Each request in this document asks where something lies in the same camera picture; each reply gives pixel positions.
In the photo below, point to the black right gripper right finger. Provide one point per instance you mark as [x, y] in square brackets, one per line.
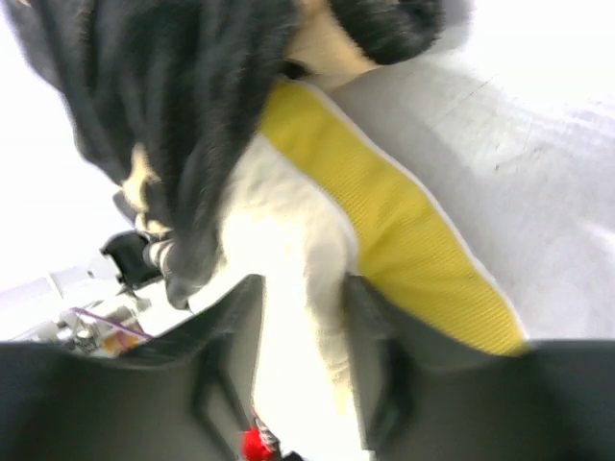
[422, 395]

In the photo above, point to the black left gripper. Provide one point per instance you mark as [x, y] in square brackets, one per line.
[126, 251]

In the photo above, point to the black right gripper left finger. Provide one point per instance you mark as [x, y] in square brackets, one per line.
[185, 395]

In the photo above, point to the black floral pillowcase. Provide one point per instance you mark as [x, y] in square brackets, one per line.
[165, 96]

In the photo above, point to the cream yellow-edged pillow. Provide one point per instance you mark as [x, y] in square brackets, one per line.
[312, 201]

